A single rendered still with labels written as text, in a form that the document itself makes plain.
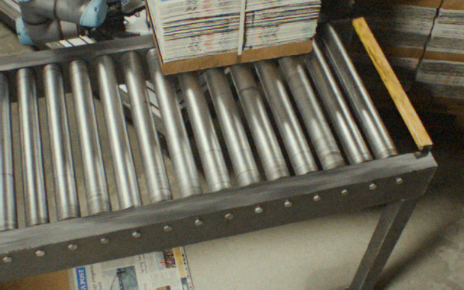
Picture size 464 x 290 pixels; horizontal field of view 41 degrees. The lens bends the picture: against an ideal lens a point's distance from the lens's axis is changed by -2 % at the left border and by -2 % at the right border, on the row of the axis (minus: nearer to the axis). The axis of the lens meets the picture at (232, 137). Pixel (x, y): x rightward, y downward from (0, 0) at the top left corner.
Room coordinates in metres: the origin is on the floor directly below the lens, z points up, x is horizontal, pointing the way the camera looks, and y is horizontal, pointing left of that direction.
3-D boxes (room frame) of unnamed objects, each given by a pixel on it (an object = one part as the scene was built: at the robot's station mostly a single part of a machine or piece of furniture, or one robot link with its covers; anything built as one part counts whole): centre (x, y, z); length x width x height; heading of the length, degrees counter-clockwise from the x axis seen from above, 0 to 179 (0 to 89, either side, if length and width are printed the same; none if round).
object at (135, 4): (1.30, 0.28, 0.81); 0.09 x 0.03 x 0.06; 134
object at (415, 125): (1.08, -0.37, 0.81); 0.43 x 0.03 x 0.02; 17
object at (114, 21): (1.23, 0.36, 0.81); 0.12 x 0.08 x 0.09; 107
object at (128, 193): (0.89, 0.27, 0.77); 0.47 x 0.05 x 0.05; 17
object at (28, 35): (1.18, 0.51, 0.81); 0.11 x 0.08 x 0.09; 107
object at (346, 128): (1.05, -0.23, 0.77); 0.47 x 0.05 x 0.05; 17
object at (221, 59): (1.20, 0.14, 0.83); 0.29 x 0.16 x 0.04; 17
